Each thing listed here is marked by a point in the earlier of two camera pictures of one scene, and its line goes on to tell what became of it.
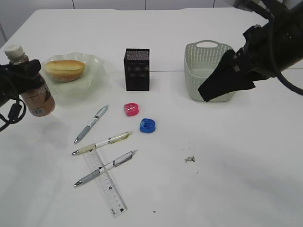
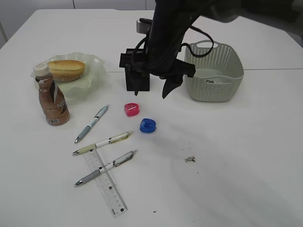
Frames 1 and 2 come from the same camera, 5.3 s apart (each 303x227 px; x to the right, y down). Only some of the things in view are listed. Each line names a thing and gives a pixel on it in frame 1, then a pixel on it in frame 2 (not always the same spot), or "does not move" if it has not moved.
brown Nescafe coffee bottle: x=40 y=100 -> x=54 y=102
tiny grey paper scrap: x=190 y=159 does not move
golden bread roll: x=64 y=70 does not move
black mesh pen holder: x=137 y=69 does not move
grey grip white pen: x=95 y=118 does not move
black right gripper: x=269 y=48 -> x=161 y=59
